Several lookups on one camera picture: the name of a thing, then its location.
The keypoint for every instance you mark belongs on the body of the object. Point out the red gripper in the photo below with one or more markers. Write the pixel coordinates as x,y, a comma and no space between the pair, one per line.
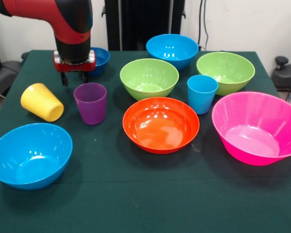
74,67

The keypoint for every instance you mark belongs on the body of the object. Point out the purple cup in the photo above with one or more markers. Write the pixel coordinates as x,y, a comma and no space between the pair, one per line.
91,106

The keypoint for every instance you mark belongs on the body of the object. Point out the yellow cup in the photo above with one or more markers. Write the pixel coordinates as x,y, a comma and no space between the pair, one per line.
38,100

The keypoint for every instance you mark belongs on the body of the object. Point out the light blue bowl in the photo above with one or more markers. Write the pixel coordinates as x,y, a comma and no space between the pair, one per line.
172,48
29,157

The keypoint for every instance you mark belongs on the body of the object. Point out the orange bowl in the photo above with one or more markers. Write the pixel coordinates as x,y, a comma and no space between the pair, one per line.
161,128

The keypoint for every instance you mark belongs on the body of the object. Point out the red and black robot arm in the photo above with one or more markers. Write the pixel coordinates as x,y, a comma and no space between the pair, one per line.
70,24

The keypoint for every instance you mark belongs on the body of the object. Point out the small dark blue bowl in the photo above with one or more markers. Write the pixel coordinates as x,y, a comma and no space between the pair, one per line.
102,59

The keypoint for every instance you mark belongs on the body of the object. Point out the green bowl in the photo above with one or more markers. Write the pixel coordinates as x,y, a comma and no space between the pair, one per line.
225,70
149,80

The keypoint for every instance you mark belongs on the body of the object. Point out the light blue cup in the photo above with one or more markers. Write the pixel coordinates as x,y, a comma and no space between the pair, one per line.
201,97

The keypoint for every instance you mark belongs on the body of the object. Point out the dark green table cloth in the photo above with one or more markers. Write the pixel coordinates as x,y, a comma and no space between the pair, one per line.
145,194

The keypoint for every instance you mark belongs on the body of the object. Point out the pink bowl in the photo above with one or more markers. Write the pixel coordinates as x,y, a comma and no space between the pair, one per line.
254,136

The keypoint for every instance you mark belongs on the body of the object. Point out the black pedestal leg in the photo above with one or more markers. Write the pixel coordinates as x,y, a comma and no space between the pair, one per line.
4,72
286,77

